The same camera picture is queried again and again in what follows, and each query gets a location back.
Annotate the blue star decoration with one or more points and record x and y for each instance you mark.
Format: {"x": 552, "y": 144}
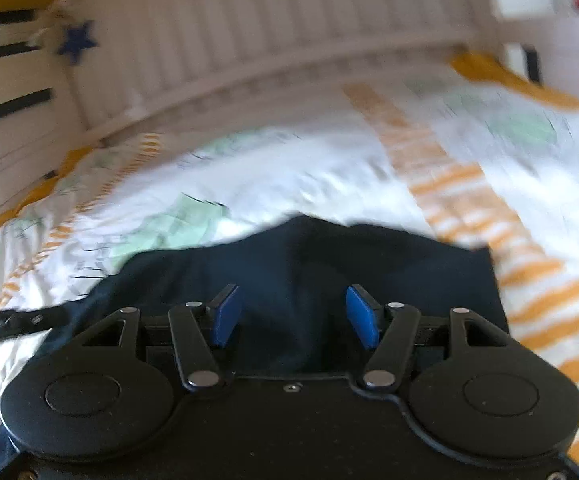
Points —
{"x": 76, "y": 41}

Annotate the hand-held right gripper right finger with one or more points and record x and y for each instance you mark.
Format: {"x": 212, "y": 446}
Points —
{"x": 362, "y": 317}

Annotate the white leaf print duvet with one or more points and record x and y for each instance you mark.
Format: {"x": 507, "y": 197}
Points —
{"x": 319, "y": 175}

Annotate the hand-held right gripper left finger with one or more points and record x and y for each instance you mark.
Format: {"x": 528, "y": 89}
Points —
{"x": 227, "y": 317}

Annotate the pale wooden bed frame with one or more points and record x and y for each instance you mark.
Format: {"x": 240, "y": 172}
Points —
{"x": 269, "y": 25}

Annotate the yellow bed sheet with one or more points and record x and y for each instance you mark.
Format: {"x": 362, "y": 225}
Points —
{"x": 494, "y": 72}

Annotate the black hooded zip jacket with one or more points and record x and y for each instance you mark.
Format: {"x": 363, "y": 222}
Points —
{"x": 294, "y": 270}

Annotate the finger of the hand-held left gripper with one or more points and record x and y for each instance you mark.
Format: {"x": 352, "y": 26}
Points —
{"x": 14, "y": 324}

